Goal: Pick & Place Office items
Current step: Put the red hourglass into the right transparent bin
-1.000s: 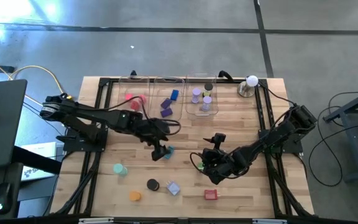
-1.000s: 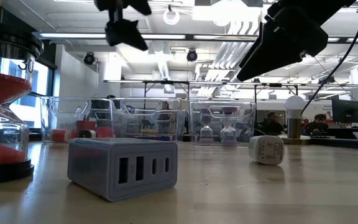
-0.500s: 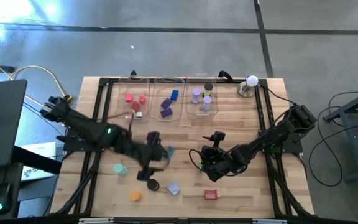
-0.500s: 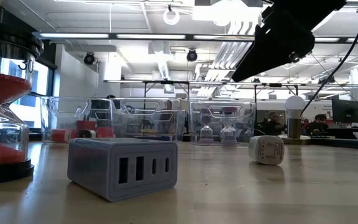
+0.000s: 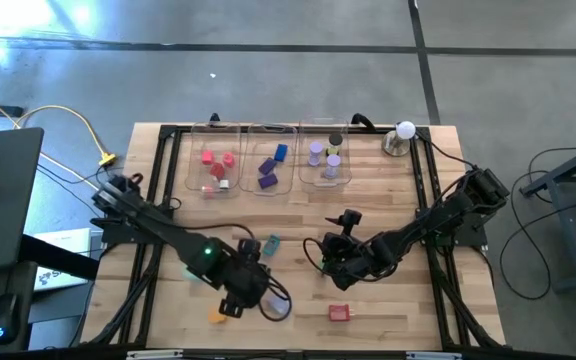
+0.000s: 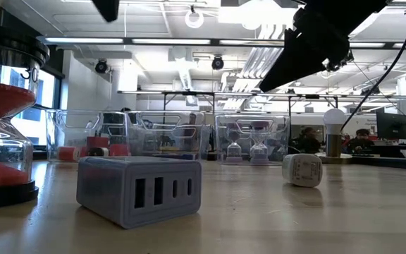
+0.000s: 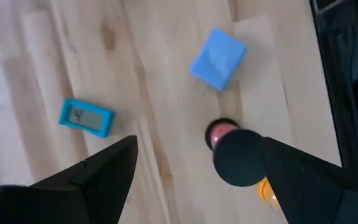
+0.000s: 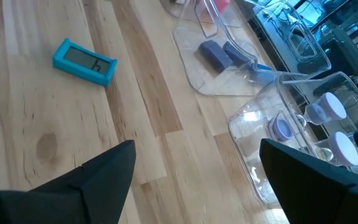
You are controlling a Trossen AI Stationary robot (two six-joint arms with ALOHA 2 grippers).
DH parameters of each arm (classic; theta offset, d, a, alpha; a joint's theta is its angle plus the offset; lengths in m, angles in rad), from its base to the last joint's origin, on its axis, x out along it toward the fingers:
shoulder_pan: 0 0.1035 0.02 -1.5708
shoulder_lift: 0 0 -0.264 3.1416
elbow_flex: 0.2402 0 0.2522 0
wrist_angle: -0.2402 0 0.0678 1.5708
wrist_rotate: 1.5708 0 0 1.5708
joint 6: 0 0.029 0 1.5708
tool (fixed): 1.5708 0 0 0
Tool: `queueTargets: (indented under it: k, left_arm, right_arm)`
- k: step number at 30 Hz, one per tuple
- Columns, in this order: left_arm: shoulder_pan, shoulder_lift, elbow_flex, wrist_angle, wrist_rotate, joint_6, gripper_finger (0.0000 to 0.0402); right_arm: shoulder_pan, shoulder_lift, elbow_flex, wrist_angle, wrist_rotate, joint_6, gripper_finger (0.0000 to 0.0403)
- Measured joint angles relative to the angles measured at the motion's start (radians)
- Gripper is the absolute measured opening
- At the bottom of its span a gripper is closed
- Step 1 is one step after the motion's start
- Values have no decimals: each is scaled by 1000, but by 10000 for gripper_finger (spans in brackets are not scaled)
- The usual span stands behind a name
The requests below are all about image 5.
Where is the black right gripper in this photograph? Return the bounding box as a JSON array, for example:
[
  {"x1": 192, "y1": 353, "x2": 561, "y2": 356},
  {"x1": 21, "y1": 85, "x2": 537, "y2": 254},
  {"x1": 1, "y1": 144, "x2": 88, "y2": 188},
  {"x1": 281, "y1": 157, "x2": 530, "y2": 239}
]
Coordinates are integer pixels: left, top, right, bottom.
[{"x1": 320, "y1": 208, "x2": 394, "y2": 293}]

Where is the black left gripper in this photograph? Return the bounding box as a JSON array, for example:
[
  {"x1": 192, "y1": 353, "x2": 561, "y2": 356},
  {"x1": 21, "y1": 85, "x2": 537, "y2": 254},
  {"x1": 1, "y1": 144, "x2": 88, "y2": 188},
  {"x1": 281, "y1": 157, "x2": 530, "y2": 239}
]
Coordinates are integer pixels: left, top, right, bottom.
[{"x1": 215, "y1": 238, "x2": 273, "y2": 320}]

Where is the lavender multiport charger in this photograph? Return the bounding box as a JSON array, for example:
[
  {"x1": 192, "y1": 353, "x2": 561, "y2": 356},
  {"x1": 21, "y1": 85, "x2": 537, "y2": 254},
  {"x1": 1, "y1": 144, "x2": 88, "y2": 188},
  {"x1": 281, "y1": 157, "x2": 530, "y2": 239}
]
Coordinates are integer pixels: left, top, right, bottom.
[{"x1": 266, "y1": 292, "x2": 291, "y2": 315}]

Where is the teal digital timer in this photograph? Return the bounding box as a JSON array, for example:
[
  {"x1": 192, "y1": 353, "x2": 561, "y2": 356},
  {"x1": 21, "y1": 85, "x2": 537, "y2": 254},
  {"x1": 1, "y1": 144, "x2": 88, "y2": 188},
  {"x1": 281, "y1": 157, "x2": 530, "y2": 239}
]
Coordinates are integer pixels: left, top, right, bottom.
[{"x1": 261, "y1": 234, "x2": 282, "y2": 257}]

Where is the red pronged charger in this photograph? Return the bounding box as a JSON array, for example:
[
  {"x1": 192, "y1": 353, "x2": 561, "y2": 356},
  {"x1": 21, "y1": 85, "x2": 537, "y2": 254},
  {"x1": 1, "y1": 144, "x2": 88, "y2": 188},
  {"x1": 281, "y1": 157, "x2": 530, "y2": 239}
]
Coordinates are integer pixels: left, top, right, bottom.
[{"x1": 328, "y1": 303, "x2": 353, "y2": 322}]

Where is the black yellow hourglass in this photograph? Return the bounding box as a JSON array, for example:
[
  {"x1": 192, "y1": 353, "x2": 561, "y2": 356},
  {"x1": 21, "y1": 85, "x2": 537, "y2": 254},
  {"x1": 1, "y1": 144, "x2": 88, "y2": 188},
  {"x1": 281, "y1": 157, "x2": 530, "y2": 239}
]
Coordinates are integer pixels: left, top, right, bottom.
[{"x1": 326, "y1": 132, "x2": 345, "y2": 156}]

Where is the clear plastic bin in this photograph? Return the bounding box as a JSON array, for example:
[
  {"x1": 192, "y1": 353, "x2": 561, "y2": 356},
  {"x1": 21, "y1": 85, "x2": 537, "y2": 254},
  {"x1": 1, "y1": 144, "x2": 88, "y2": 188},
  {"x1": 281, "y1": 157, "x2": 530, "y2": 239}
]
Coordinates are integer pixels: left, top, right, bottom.
[
  {"x1": 297, "y1": 117, "x2": 353, "y2": 189},
  {"x1": 185, "y1": 121, "x2": 242, "y2": 197},
  {"x1": 240, "y1": 123, "x2": 299, "y2": 196}
]

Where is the white printed box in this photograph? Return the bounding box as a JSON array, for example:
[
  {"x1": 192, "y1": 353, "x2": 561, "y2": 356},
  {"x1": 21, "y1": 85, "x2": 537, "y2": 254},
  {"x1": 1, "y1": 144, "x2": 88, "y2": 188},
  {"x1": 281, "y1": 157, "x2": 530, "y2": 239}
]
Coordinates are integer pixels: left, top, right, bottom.
[{"x1": 32, "y1": 227, "x2": 93, "y2": 293}]

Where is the black computer mouse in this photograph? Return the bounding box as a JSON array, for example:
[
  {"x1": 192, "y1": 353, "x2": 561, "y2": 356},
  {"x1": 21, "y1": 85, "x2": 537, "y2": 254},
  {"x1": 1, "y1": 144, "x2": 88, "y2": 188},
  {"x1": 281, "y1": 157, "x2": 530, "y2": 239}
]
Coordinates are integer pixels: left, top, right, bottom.
[{"x1": 0, "y1": 292, "x2": 22, "y2": 346}]

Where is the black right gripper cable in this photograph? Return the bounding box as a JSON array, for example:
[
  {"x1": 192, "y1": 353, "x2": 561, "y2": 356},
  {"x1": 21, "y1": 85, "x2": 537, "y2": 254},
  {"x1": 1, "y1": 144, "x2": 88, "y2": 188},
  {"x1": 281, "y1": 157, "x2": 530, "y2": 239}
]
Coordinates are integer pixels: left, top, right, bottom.
[{"x1": 301, "y1": 237, "x2": 332, "y2": 275}]

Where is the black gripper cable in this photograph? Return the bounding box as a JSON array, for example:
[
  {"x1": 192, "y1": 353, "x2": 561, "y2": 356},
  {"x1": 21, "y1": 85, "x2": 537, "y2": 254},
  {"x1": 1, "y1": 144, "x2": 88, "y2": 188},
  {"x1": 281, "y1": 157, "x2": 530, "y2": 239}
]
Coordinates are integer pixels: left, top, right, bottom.
[
  {"x1": 301, "y1": 237, "x2": 332, "y2": 275},
  {"x1": 256, "y1": 277, "x2": 294, "y2": 323}
]

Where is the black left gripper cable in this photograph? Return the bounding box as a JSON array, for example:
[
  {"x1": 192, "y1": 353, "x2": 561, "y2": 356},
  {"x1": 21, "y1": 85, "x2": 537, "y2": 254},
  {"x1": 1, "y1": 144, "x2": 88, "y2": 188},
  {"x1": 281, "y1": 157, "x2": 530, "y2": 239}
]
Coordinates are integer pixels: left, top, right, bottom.
[{"x1": 256, "y1": 277, "x2": 294, "y2": 323}]

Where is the silver table edge bracket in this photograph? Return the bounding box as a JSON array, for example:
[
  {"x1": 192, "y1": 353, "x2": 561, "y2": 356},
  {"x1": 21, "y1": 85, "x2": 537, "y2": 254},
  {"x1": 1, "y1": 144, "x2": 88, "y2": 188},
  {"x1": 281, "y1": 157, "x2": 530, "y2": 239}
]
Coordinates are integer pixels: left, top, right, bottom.
[
  {"x1": 406, "y1": 351, "x2": 464, "y2": 360},
  {"x1": 126, "y1": 349, "x2": 184, "y2": 360}
]

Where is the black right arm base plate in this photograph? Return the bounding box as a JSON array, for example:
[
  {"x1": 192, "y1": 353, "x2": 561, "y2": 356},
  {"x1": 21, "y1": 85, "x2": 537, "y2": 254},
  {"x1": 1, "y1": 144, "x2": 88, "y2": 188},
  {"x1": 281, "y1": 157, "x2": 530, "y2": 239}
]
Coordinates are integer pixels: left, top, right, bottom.
[{"x1": 414, "y1": 205, "x2": 498, "y2": 247}]

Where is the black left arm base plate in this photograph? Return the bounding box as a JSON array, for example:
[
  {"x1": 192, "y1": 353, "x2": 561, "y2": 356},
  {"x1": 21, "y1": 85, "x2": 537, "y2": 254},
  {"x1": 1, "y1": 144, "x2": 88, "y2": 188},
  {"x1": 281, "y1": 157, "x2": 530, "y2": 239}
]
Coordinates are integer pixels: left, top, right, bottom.
[{"x1": 90, "y1": 205, "x2": 172, "y2": 246}]

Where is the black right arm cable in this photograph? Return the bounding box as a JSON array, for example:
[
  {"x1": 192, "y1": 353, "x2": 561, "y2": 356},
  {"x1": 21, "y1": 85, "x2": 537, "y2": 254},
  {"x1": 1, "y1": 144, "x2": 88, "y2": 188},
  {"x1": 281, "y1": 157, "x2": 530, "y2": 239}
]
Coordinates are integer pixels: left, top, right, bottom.
[{"x1": 415, "y1": 127, "x2": 479, "y2": 174}]

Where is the black aluminium table frame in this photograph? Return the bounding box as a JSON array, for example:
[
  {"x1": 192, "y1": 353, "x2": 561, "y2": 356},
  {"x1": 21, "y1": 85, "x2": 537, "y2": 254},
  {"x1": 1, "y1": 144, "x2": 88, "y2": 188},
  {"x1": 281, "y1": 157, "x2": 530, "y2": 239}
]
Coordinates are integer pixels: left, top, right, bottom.
[{"x1": 80, "y1": 123, "x2": 507, "y2": 351}]

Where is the black floor cable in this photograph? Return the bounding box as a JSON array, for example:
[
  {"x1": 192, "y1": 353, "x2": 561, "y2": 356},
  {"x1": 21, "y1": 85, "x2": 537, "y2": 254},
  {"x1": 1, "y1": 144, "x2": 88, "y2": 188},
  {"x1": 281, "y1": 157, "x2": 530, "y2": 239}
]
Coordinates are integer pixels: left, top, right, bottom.
[{"x1": 490, "y1": 187, "x2": 576, "y2": 301}]

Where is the blue grey metal table frame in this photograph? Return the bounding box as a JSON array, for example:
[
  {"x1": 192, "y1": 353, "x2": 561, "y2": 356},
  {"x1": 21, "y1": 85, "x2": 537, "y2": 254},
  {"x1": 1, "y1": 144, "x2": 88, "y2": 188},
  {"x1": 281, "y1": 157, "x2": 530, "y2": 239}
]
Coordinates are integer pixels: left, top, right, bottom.
[{"x1": 520, "y1": 137, "x2": 576, "y2": 294}]

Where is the yellow floor cable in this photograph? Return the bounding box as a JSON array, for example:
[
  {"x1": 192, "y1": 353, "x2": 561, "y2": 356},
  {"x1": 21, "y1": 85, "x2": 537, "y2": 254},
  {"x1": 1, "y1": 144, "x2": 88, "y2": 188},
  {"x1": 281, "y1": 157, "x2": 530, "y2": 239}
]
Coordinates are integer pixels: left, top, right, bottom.
[{"x1": 0, "y1": 85, "x2": 107, "y2": 161}]

